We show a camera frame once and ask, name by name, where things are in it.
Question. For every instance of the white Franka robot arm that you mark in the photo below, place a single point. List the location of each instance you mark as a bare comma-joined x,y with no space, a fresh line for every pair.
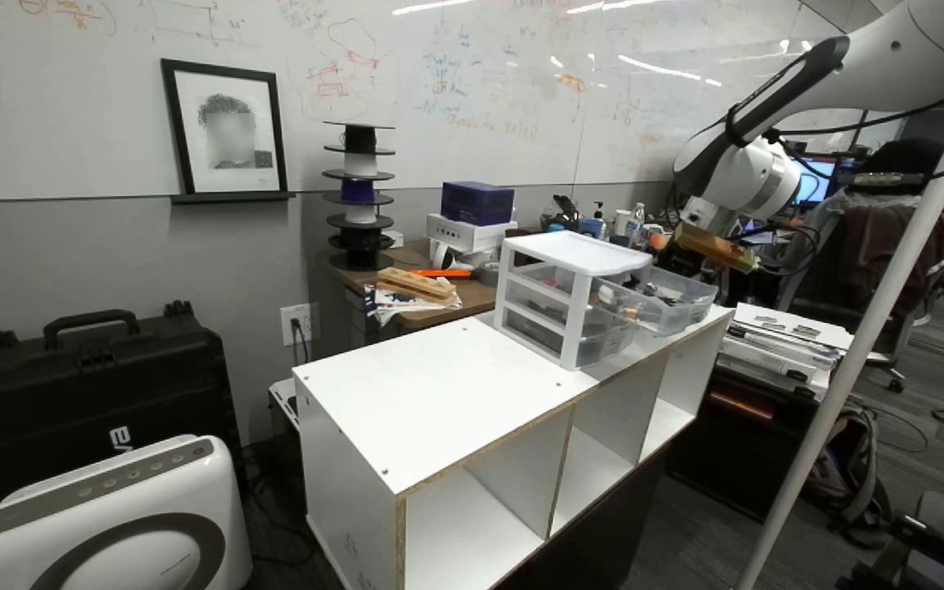
910,45

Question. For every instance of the white mini drawer cabinet frame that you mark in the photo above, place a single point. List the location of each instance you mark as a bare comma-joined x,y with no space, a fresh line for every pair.
575,251

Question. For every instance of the lit computer monitor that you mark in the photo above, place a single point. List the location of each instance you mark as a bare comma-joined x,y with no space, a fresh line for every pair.
817,183

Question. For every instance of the white paper sheet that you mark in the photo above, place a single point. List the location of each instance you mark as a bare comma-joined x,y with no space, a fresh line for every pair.
394,309

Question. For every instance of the orange utility knife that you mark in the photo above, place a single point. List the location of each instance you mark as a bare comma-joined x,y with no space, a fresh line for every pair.
445,273

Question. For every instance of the light wooden block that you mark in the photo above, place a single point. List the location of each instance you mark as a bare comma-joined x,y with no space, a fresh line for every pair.
416,284

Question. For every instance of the white cubby shelf unit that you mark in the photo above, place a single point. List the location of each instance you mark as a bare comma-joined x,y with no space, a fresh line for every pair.
439,394

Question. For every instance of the black hard carrying case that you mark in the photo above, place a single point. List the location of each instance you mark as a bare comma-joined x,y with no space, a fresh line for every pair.
89,394

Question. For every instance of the white air purifier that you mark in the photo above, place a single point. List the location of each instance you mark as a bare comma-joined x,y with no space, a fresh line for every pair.
114,514

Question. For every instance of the tan taped wrist block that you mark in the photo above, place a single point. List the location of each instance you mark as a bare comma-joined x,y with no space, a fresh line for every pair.
720,249

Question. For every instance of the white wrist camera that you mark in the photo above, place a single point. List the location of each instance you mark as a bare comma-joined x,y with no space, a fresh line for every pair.
704,216

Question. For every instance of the black low cabinet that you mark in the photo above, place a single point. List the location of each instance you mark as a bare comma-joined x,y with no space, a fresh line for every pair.
745,438

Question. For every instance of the white PVC pole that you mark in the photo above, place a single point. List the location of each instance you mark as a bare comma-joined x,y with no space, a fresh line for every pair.
875,317

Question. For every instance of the black framed portrait picture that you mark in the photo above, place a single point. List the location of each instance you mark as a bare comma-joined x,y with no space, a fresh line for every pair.
228,134

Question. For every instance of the purple box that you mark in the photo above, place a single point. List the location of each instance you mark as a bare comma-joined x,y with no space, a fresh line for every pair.
476,200

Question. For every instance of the black floor device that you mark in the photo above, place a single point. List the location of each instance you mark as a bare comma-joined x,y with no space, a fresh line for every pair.
933,551

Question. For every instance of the brown wooden desk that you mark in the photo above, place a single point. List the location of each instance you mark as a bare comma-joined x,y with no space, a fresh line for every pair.
461,297

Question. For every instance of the translucent drawer holding small parts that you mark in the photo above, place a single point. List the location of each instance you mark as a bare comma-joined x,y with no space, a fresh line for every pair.
658,299

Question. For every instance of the white power strip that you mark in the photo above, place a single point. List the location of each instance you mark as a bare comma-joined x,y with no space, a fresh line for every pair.
282,398

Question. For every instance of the white cardboard box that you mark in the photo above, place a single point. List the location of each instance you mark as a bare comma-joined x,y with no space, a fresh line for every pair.
465,235

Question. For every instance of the white wall outlet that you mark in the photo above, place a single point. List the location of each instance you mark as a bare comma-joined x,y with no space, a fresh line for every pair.
295,323

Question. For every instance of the whiteboard with writing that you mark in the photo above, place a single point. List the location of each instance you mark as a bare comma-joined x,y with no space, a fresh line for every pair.
492,87

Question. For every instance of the office chair with jacket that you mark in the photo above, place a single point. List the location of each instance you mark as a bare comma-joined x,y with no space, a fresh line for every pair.
886,251

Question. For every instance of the translucent plastic drawer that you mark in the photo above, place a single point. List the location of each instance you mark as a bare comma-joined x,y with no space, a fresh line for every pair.
531,332
538,309

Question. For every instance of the white keyboards pile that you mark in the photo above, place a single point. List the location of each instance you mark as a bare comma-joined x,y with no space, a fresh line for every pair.
784,332

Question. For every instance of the stacked filament spools tower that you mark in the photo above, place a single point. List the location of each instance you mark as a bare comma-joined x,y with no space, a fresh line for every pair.
359,193

